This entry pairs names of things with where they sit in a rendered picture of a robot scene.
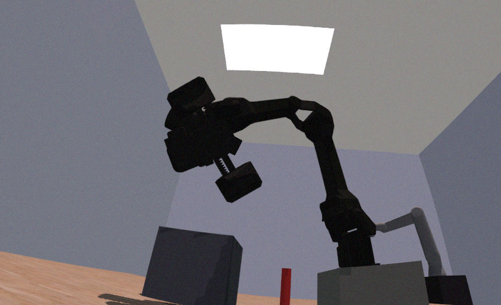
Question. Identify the dark red peg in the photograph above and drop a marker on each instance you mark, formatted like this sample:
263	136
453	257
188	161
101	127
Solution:
285	286

